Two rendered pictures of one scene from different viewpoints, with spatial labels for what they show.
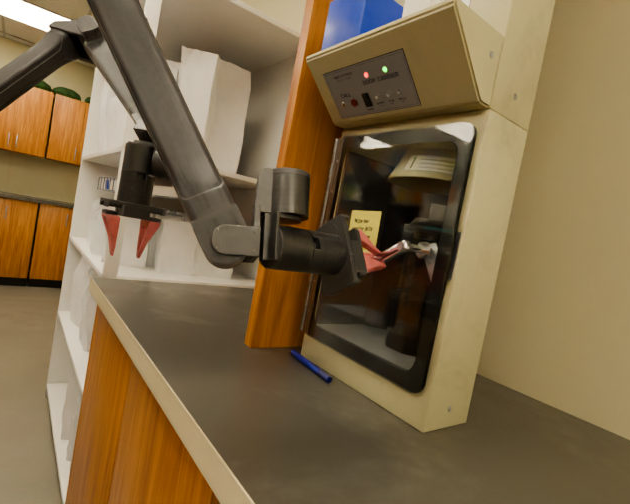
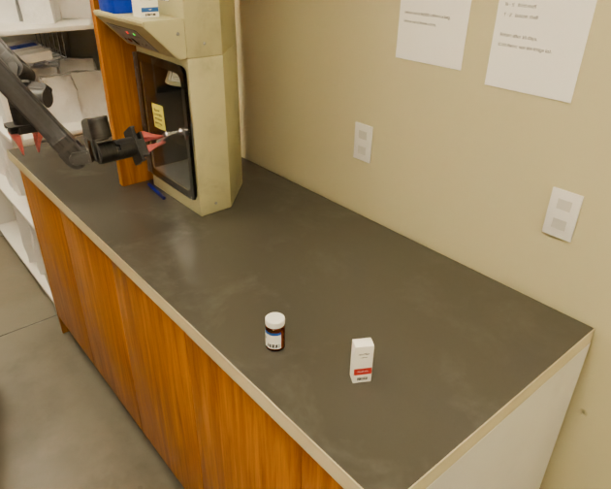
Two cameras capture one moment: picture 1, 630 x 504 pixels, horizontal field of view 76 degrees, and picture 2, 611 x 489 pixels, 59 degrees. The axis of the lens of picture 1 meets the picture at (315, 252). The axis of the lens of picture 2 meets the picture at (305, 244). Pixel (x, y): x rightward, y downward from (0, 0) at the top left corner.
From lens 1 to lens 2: 114 cm
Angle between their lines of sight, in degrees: 27
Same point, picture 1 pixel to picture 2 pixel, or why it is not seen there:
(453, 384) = (213, 191)
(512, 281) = (282, 111)
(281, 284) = not seen: hidden behind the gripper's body
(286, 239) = (102, 151)
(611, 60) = not seen: outside the picture
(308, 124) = (112, 42)
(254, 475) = (115, 244)
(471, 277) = (207, 141)
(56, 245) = not seen: outside the picture
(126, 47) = not seen: outside the picture
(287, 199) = (97, 133)
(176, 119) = (34, 109)
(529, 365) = (296, 163)
